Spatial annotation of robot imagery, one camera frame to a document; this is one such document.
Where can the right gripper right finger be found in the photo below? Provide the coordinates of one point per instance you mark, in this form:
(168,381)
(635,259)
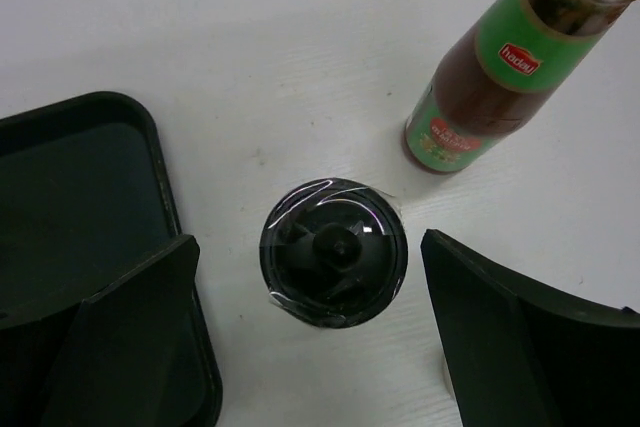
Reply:
(522,353)

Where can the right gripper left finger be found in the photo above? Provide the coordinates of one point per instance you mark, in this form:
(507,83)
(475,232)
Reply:
(112,367)

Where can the white shaker black lid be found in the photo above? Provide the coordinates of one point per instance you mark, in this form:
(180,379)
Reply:
(334,253)

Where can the black plastic tray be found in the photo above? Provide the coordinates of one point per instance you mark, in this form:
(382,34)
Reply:
(85,195)

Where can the red sauce bottle green label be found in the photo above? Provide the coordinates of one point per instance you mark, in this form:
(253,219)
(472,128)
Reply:
(500,73)

